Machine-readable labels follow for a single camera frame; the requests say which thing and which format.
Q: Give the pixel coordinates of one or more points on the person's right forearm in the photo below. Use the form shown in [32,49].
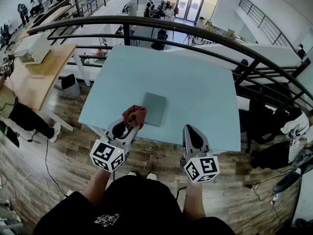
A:
[193,199]

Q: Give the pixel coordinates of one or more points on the person's white right shoe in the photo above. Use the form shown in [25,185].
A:
[151,176]

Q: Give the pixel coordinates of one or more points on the grey bin with black bag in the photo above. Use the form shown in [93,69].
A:
[71,87]

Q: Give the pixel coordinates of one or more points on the long wooden desk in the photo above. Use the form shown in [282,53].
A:
[46,21]

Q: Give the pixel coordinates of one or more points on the white box appliance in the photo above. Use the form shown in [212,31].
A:
[36,48]

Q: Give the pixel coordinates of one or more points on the black metal railing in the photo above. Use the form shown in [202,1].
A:
[126,34]
[77,5]
[262,17]

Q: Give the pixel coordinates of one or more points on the person's left forearm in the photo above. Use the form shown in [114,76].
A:
[96,187]

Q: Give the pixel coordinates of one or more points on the glass entrance door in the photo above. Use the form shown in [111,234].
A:
[190,4]

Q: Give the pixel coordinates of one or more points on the red-brown cloth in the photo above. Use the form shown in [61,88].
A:
[133,116]

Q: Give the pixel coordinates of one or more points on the person's white shoe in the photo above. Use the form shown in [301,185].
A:
[132,174]
[151,176]

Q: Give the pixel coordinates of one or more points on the black garment on chair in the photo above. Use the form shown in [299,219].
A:
[264,119]

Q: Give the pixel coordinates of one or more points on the person's white left shoe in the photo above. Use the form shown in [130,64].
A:
[132,174]

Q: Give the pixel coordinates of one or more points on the white garment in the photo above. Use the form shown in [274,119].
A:
[294,127]

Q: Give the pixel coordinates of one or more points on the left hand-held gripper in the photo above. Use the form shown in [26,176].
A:
[105,153]

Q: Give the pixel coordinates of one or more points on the person's black t-shirt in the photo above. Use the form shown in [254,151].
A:
[141,204]

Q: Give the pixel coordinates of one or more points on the black office chair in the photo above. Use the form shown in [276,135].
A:
[160,39]

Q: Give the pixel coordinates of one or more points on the grey-green pad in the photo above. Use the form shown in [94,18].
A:
[155,109]

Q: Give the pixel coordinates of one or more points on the wooden table with white legs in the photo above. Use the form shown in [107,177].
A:
[36,82]

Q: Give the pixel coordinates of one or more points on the black bag on floor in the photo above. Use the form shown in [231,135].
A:
[271,155]

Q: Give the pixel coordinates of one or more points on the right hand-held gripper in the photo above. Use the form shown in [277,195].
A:
[203,168]

